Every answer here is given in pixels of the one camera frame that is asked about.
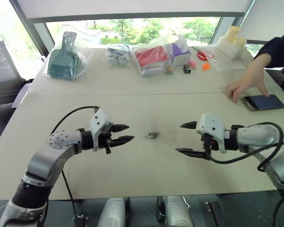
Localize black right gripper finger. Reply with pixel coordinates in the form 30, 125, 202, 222
179, 121, 198, 130
175, 148, 207, 160

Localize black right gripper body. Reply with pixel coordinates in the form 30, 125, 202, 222
201, 133, 219, 161

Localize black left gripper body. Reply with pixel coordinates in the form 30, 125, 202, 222
98, 124, 115, 155

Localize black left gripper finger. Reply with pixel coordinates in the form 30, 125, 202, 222
112, 123, 130, 133
111, 135, 135, 146

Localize black smartphone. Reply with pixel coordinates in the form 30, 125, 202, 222
240, 94, 284, 113

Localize person's bare hand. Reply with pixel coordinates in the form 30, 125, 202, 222
226, 53, 270, 103

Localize blue white items in bag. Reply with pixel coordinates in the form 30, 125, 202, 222
105, 44, 131, 67

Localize clear plastic bag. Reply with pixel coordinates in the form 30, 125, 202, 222
198, 46, 246, 72

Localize purple tissue box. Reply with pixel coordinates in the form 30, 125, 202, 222
165, 35, 193, 68

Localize red item in plastic bag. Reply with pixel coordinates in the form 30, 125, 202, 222
133, 44, 170, 78

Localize green dustpan in plastic bag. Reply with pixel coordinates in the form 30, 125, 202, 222
44, 31, 92, 82

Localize cream paper cup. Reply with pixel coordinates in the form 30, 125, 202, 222
226, 26, 241, 44
234, 37, 248, 52

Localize black office chair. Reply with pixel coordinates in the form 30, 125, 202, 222
0, 40, 29, 106

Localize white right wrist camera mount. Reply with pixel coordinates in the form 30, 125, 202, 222
195, 113, 228, 154

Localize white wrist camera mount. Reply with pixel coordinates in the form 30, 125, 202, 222
89, 108, 114, 152
195, 113, 228, 154

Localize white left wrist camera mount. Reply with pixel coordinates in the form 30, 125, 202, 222
89, 108, 114, 152

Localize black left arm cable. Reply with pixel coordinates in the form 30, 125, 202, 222
49, 105, 100, 224

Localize black metal bracket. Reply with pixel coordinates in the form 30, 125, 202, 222
75, 214, 89, 227
205, 201, 226, 227

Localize red handled scissors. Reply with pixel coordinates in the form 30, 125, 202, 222
192, 46, 215, 61

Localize dark window frame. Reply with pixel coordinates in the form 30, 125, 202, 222
9, 0, 257, 57

